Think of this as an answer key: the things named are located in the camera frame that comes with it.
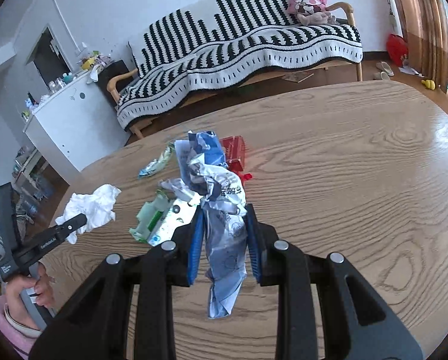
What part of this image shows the black side cabinet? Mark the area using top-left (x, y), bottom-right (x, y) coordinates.
top-left (96, 59), bottom-right (135, 96)

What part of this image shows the wooden frame sofa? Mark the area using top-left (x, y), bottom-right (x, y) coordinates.
top-left (107, 0), bottom-right (364, 140)

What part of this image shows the white cabinet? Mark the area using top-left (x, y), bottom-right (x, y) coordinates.
top-left (22, 70), bottom-right (130, 174)

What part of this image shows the person's left hand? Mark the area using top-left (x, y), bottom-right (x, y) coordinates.
top-left (6, 262), bottom-right (57, 309)

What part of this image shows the pair of beige slippers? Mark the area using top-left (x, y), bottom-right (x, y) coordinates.
top-left (371, 60), bottom-right (396, 82)

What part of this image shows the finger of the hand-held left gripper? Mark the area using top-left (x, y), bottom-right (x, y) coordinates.
top-left (16, 212), bottom-right (88, 268)

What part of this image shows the person's left forearm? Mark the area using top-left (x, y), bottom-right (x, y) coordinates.
top-left (0, 295), bottom-right (45, 350)

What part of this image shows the pale grey-blue wrapper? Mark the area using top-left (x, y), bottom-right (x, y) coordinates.
top-left (187, 159), bottom-right (248, 320)

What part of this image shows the group of water bottles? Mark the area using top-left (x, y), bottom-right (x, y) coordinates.
top-left (21, 177), bottom-right (55, 215)

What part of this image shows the black white striped blanket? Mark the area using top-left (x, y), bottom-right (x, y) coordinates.
top-left (116, 0), bottom-right (364, 133)

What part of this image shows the brown curtain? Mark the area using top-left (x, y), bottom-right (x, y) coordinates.
top-left (384, 0), bottom-right (448, 95)

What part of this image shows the pink cartoon cushion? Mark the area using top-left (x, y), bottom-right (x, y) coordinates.
top-left (287, 0), bottom-right (330, 16)

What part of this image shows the white tissue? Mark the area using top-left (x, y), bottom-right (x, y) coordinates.
top-left (55, 184), bottom-right (122, 245)

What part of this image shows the cardboard piece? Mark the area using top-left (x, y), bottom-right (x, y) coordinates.
top-left (279, 71), bottom-right (315, 84)

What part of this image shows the green tissue packet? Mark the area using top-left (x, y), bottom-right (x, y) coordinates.
top-left (129, 190), bottom-right (199, 247)

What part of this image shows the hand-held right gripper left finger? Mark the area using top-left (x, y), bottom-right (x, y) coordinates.
top-left (28, 207), bottom-right (206, 360)

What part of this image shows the cluster of small bottles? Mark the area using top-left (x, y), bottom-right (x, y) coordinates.
top-left (45, 72), bottom-right (75, 95)

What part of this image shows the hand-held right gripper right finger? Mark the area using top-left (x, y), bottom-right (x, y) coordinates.
top-left (244, 203), bottom-right (424, 360)

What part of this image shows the green blue snack wrapper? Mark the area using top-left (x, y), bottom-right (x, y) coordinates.
top-left (138, 142), bottom-right (177, 179)

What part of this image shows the pile of colourful toys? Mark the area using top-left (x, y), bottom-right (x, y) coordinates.
top-left (77, 49), bottom-right (115, 82)

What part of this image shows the red bag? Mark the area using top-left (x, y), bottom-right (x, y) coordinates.
top-left (385, 33), bottom-right (411, 67)

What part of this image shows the crumpled blue white wrapper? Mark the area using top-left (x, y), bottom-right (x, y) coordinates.
top-left (174, 130), bottom-right (227, 185)

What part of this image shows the red cigarette box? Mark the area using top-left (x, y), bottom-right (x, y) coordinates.
top-left (219, 135), bottom-right (255, 183)

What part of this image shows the beige plush toy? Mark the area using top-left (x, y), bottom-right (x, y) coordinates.
top-left (296, 10), bottom-right (339, 28)

